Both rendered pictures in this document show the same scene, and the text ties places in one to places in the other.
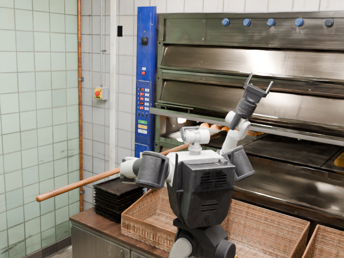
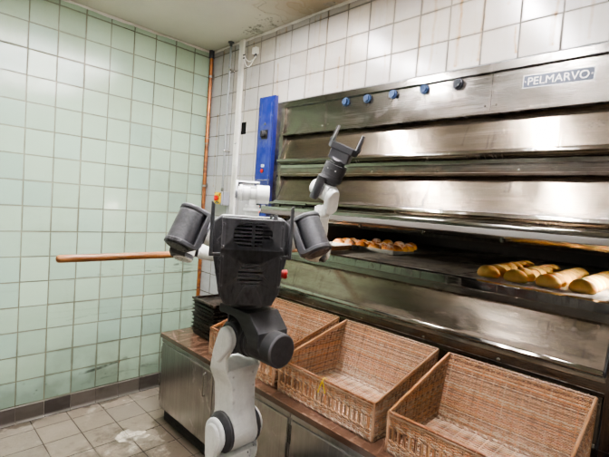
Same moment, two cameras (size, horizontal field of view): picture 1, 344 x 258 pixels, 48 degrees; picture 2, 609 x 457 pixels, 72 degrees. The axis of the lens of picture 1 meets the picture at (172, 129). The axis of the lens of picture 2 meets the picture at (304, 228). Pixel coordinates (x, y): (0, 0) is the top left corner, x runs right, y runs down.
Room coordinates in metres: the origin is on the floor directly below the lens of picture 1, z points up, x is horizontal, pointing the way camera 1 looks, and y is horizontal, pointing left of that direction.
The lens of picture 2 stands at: (0.26, -0.57, 1.44)
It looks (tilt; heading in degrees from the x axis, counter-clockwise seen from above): 3 degrees down; 10
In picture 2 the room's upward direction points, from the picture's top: 4 degrees clockwise
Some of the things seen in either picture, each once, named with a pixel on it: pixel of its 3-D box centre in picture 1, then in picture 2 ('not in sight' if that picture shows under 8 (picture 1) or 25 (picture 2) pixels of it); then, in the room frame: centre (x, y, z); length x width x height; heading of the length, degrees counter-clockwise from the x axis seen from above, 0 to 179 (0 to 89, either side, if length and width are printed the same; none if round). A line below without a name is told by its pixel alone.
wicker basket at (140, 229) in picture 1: (173, 215); (273, 335); (2.49, -0.03, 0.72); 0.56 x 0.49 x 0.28; 56
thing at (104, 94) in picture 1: (101, 92); (221, 198); (3.21, 0.61, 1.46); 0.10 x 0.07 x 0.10; 55
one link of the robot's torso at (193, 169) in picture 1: (198, 185); (249, 255); (1.65, -0.13, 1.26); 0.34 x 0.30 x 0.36; 110
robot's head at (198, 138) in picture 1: (196, 139); (254, 197); (1.71, -0.12, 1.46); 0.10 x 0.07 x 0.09; 110
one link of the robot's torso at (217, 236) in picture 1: (204, 239); (256, 331); (1.65, -0.17, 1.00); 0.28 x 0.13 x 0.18; 55
